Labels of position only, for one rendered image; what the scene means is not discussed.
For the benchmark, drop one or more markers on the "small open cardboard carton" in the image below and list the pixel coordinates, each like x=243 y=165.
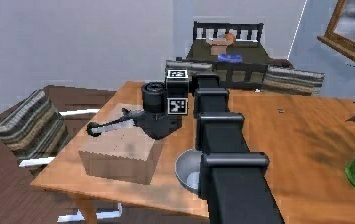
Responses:
x=218 y=46

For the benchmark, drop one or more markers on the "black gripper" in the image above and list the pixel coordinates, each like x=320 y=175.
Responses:
x=154 y=100

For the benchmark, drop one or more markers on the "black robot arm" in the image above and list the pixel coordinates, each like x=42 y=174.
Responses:
x=231 y=186

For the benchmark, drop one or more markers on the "orange wooden table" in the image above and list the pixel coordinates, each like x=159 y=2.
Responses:
x=285 y=140

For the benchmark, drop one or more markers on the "blue flat object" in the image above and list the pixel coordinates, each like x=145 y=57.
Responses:
x=230 y=58

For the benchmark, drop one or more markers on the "brown cardboard carton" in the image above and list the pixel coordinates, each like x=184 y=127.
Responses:
x=118 y=150

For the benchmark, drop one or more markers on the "brown framed window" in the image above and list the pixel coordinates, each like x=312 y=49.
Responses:
x=346 y=36

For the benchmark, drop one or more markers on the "dark wooden bed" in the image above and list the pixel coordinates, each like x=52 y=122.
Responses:
x=251 y=55

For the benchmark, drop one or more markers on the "grey metal bowl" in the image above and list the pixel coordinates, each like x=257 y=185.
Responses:
x=186 y=166

